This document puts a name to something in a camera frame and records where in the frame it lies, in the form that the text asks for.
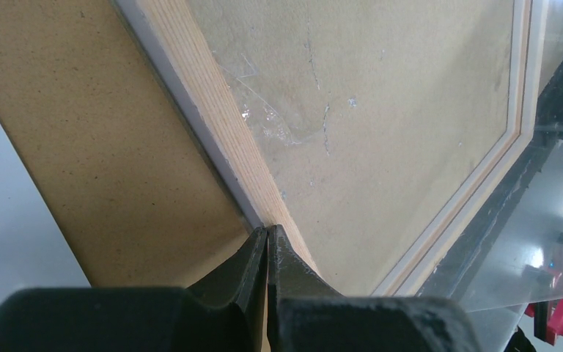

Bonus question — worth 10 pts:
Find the wooden picture frame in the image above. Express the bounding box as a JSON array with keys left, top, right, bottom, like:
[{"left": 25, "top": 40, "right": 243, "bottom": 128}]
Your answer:
[{"left": 116, "top": 1, "right": 548, "bottom": 296}]

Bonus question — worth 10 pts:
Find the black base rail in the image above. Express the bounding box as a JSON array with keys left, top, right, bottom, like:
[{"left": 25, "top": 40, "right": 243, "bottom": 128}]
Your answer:
[{"left": 415, "top": 43, "right": 563, "bottom": 352}]

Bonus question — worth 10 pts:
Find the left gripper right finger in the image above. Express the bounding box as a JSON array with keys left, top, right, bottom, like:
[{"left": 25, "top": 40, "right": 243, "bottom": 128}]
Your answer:
[{"left": 267, "top": 225, "right": 481, "bottom": 351}]

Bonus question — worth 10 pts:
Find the brown backing board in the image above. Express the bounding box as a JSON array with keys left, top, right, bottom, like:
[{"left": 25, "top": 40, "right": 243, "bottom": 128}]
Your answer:
[{"left": 0, "top": 1, "right": 248, "bottom": 287}]

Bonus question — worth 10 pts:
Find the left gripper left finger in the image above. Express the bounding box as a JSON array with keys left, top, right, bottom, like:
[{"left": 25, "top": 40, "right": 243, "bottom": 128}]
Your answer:
[{"left": 0, "top": 228, "right": 268, "bottom": 351}]

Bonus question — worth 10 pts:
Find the printed photo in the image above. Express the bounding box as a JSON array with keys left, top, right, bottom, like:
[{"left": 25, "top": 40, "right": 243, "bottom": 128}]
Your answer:
[{"left": 0, "top": 123, "right": 89, "bottom": 304}]

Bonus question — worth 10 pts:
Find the clear glass pane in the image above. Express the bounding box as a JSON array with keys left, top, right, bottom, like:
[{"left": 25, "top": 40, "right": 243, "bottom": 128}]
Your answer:
[{"left": 184, "top": 0, "right": 563, "bottom": 315}]

